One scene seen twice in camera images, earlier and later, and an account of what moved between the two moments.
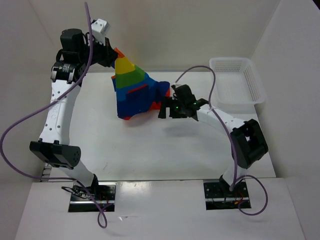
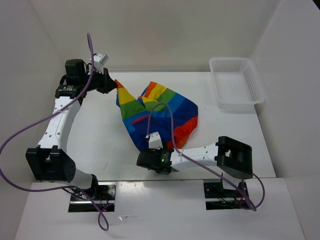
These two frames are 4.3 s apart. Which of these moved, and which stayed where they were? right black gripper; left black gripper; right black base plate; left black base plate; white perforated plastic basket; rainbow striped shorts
Moved: left black gripper; rainbow striped shorts; right black gripper
Stayed: white perforated plastic basket; left black base plate; right black base plate
